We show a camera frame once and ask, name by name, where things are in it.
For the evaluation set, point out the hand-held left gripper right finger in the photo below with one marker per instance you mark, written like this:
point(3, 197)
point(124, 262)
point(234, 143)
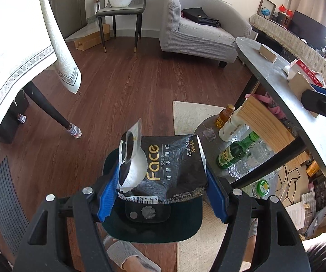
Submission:
point(216, 195)

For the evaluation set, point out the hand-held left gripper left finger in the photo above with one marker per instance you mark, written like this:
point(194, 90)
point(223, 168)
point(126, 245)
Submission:
point(107, 198)

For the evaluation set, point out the brown cardboard piece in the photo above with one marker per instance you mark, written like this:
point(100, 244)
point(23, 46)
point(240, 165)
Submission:
point(299, 83)

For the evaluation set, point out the black tissue packet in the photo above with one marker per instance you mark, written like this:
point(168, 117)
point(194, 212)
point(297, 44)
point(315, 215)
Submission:
point(174, 172)

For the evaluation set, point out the red and white box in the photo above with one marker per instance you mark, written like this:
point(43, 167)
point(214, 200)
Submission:
point(307, 72)

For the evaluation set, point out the green capped clear bottle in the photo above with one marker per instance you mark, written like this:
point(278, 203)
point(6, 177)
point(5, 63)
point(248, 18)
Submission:
point(262, 188)

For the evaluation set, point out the green glass bottle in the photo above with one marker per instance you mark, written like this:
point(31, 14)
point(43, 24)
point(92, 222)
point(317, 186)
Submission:
point(233, 151)

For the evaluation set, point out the crumpled white tissue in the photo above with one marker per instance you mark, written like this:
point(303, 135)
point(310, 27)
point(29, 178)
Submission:
point(287, 69)

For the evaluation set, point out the clear plastic water bottle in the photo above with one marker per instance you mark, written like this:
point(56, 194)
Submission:
point(250, 160)

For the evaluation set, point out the pink cloth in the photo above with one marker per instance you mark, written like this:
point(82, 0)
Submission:
point(267, 99)

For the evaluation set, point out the wooden board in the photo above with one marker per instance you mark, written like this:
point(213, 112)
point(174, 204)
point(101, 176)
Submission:
point(265, 124)

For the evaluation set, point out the clear plastic wrapper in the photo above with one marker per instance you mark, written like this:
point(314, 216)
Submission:
point(209, 134)

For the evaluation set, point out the grey slipper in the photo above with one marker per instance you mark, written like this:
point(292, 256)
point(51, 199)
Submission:
point(129, 256)

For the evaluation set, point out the beige lace cabinet cloth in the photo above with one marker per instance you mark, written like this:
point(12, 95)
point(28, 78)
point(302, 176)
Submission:
point(293, 42)

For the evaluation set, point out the white plastic bottle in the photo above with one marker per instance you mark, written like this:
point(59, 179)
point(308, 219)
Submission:
point(229, 129)

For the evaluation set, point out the black television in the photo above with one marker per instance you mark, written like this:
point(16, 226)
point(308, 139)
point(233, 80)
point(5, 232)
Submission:
point(307, 24)

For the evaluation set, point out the small wooden block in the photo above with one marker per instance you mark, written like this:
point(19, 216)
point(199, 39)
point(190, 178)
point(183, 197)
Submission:
point(267, 53)

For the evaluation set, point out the striped table leg sock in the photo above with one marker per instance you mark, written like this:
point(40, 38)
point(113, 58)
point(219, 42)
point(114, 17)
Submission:
point(22, 118)
point(74, 131)

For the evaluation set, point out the orange tea bottle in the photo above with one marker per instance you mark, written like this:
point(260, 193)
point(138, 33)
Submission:
point(224, 117)

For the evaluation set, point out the white paper sheet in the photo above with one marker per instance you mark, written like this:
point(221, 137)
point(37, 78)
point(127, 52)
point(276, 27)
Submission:
point(296, 214)

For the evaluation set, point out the beige rug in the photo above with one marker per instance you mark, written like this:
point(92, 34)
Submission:
point(188, 113)

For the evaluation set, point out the grey ribbed doormat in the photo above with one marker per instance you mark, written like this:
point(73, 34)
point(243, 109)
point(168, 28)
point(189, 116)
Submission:
point(10, 204)

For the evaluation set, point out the small red flags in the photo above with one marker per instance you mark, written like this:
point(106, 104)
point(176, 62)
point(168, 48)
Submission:
point(283, 8)

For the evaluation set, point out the small blue globe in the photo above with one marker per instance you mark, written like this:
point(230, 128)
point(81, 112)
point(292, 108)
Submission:
point(265, 12)

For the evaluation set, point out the black table leg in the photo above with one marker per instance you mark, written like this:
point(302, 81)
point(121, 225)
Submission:
point(46, 104)

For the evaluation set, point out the grey armchair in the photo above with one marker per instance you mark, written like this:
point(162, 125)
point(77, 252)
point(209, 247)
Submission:
point(202, 38)

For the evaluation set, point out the black handbag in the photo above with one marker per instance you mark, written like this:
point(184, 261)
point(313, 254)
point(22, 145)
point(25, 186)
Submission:
point(198, 15)

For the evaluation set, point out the flat cardboard box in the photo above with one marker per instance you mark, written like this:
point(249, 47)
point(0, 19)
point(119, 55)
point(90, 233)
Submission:
point(90, 41)

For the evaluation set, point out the white patterned tablecloth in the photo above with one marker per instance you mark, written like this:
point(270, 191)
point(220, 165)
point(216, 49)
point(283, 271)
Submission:
point(10, 48)

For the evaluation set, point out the grey dining chair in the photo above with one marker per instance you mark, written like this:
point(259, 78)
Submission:
point(120, 12)

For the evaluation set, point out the white plant pot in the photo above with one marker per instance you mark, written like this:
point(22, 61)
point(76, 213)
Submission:
point(120, 0)

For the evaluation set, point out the grey door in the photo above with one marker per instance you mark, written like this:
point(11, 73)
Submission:
point(66, 2)

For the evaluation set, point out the wooden picture frame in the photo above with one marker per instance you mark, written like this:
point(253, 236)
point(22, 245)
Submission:
point(270, 4)

